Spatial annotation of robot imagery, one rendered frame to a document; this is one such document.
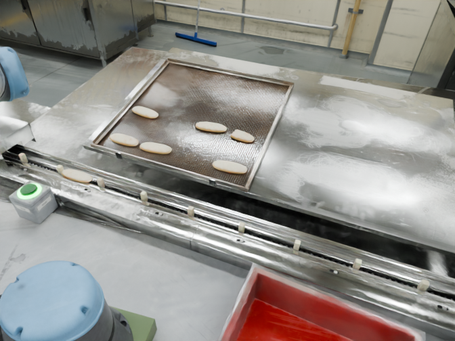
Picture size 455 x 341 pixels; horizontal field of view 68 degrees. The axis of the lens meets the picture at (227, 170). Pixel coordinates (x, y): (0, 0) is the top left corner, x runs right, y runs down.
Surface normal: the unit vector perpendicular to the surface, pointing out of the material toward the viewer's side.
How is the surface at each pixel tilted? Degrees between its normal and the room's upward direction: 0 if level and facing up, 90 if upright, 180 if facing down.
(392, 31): 90
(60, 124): 0
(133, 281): 0
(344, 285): 0
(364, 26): 90
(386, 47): 90
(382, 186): 10
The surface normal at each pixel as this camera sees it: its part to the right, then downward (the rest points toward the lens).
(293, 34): -0.36, 0.59
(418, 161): -0.03, -0.65
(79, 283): 0.15, -0.74
